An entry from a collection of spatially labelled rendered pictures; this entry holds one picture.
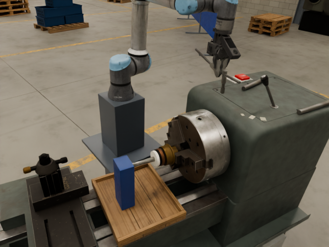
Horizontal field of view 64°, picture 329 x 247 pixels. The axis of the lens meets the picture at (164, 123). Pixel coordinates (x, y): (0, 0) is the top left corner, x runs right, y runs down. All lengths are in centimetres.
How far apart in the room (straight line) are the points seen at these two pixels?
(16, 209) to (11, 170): 172
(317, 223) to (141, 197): 177
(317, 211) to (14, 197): 234
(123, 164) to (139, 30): 76
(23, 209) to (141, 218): 47
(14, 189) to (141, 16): 101
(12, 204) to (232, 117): 97
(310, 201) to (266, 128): 177
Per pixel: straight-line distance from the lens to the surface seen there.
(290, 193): 166
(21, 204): 126
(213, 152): 107
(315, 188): 298
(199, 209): 123
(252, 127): 110
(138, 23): 148
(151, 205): 120
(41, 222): 110
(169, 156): 110
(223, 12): 118
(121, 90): 149
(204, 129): 107
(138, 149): 170
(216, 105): 122
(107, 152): 170
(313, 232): 257
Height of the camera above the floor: 180
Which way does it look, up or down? 32 degrees down
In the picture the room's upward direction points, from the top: 3 degrees clockwise
